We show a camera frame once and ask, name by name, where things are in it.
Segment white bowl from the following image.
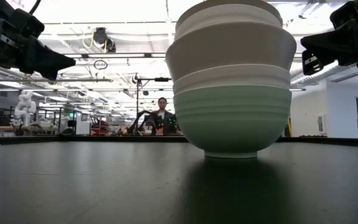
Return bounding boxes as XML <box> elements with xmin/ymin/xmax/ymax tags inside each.
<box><xmin>175</xmin><ymin>3</ymin><xmax>283</xmax><ymax>40</ymax></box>
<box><xmin>172</xmin><ymin>63</ymin><xmax>292</xmax><ymax>95</ymax></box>

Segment cream bowl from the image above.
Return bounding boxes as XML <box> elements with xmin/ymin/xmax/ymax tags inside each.
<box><xmin>165</xmin><ymin>21</ymin><xmax>298</xmax><ymax>82</ymax></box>

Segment taupe bowl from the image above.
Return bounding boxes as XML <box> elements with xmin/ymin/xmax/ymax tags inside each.
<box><xmin>177</xmin><ymin>0</ymin><xmax>282</xmax><ymax>24</ymax></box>

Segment grey horizontal bar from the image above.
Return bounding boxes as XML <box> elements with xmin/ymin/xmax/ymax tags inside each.
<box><xmin>0</xmin><ymin>77</ymin><xmax>114</xmax><ymax>83</ymax></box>

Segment black light stand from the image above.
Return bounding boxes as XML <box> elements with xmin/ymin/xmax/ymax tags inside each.
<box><xmin>131</xmin><ymin>72</ymin><xmax>173</xmax><ymax>114</ymax></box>

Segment mint green bowl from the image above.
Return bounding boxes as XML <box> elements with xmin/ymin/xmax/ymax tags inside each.
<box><xmin>172</xmin><ymin>84</ymin><xmax>293</xmax><ymax>159</ymax></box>

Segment person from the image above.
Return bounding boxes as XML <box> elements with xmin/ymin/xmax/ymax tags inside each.
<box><xmin>150</xmin><ymin>96</ymin><xmax>180</xmax><ymax>136</ymax></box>

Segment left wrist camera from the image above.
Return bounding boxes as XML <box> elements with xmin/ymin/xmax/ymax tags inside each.
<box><xmin>10</xmin><ymin>8</ymin><xmax>45</xmax><ymax>40</ymax></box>

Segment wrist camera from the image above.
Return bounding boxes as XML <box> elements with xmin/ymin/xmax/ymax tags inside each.
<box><xmin>329</xmin><ymin>1</ymin><xmax>358</xmax><ymax>29</ymax></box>
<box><xmin>10</xmin><ymin>8</ymin><xmax>45</xmax><ymax>40</ymax></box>

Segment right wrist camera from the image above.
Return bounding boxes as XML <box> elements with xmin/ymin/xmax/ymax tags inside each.
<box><xmin>329</xmin><ymin>1</ymin><xmax>358</xmax><ymax>29</ymax></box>

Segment black hanging camera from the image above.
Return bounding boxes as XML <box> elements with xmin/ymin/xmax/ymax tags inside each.
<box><xmin>91</xmin><ymin>27</ymin><xmax>117</xmax><ymax>54</ymax></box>

